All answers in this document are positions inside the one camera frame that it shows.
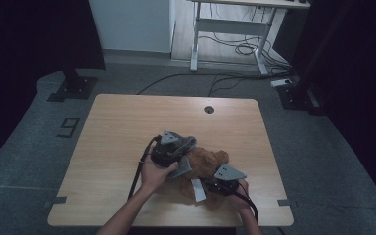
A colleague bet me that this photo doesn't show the black curtain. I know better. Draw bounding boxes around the black curtain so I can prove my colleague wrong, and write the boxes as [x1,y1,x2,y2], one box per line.
[0,0,106,170]
[287,0,376,210]

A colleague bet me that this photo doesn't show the long black floor cable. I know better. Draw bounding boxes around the long black floor cable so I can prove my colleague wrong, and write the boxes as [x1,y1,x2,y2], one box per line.
[136,71,293,96]

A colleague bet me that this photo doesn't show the white power strip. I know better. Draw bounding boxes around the white power strip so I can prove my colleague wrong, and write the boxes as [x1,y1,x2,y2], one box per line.
[270,77,294,88]

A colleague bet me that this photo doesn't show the brown plush teddy bear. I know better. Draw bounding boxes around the brown plush teddy bear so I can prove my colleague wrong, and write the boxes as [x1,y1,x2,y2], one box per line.
[172,146,231,210]

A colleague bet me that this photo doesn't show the left hand-held gripper black cable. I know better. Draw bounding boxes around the left hand-held gripper black cable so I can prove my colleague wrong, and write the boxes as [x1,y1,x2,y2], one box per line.
[127,135,161,201]

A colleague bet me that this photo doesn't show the black tape floor marking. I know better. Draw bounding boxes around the black tape floor marking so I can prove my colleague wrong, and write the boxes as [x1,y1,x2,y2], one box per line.
[56,117,81,139]

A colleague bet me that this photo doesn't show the person's left hand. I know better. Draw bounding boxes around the person's left hand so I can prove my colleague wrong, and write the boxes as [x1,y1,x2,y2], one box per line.
[139,146,180,194]

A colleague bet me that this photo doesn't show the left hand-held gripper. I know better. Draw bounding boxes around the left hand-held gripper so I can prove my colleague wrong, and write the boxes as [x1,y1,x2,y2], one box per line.
[151,130,186,168]

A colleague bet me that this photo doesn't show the grey fuzzy cloth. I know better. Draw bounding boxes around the grey fuzzy cloth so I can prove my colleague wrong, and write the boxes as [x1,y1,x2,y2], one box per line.
[165,131,198,180]

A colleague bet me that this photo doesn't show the white desk frame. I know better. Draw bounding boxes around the white desk frame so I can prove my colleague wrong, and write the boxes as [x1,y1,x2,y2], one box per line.
[188,0,311,76]

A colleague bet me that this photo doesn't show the grey tape piece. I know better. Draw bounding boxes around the grey tape piece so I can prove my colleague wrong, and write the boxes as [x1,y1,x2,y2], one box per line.
[43,196,68,209]
[277,198,298,209]

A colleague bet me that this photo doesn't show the person's right hand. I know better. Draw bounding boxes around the person's right hand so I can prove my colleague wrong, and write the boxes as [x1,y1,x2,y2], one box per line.
[230,178,253,212]

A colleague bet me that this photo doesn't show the tangled black cables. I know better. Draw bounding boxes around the tangled black cables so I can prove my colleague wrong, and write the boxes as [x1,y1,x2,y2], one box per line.
[198,3,292,72]

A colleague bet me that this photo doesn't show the black stand base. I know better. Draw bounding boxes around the black stand base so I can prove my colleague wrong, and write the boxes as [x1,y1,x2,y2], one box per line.
[47,68,99,103]
[276,79,326,116]

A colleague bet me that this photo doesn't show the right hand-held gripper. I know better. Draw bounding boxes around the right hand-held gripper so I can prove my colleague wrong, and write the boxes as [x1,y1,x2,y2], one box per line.
[204,163,248,197]

